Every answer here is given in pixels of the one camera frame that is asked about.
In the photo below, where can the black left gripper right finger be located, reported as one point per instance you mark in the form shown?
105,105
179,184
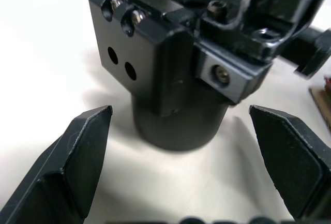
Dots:
297,172

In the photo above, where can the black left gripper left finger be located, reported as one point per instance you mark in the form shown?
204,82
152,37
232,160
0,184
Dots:
62,182

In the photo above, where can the black gripper body workpiece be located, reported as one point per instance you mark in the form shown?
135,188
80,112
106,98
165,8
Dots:
168,79

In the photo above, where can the brown wooden board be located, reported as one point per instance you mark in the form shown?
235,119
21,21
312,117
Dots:
323,102

